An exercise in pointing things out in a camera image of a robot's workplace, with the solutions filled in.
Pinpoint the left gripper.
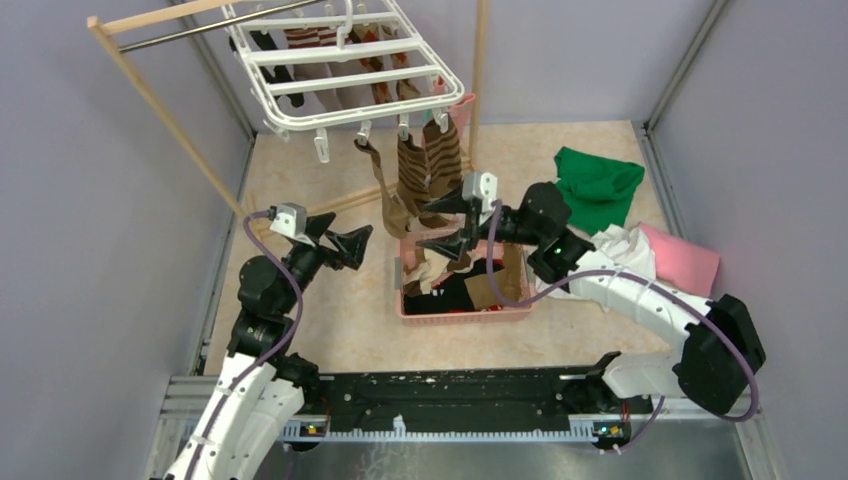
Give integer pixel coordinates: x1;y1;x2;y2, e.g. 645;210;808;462
276;212;372;314

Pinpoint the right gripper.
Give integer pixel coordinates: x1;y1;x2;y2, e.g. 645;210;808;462
415;180;543;262

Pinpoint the brown striped sock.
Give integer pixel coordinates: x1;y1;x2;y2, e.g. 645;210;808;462
396;136;450;229
422;119;462;199

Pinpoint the plain tan brown sock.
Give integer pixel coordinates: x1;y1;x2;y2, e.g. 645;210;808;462
353;140;412;239

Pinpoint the pink sock with teal spots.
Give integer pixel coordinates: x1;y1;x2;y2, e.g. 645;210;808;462
433;77;476;137

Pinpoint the white plastic clip hanger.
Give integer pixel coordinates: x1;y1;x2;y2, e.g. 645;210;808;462
220;1;465;164

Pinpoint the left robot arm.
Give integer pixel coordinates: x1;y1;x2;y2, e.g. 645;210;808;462
164;203;373;479

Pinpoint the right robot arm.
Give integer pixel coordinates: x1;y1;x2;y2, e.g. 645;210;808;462
418;173;766;422

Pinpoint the pile of socks in basket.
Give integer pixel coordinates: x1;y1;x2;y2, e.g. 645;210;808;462
399;244;531;322

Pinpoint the pink plastic basket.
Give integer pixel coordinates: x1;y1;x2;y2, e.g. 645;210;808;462
395;228;536;325

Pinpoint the green shirt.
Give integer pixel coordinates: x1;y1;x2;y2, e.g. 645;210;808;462
554;147;645;235

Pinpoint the white cloth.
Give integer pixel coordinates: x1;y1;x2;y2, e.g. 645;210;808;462
577;224;657;280

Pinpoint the black hanging sock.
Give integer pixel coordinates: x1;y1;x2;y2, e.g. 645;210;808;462
228;30;305;108

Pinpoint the orange brown argyle sock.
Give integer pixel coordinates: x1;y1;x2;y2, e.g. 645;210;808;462
348;23;422;105

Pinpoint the pink cloth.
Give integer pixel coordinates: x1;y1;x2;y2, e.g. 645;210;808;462
639;223;721;297

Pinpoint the wooden clothes rack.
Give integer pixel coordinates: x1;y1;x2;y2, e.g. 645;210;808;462
87;1;466;214

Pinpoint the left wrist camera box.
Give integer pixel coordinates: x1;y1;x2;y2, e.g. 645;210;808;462
269;202;315;246

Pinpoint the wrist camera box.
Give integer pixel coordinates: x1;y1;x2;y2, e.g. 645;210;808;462
461;171;498;222
269;202;315;246

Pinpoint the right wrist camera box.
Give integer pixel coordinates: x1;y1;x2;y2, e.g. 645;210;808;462
461;171;498;222

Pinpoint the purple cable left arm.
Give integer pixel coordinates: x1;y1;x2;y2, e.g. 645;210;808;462
182;210;306;480

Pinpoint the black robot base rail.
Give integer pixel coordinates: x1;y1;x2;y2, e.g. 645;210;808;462
165;351;763;455

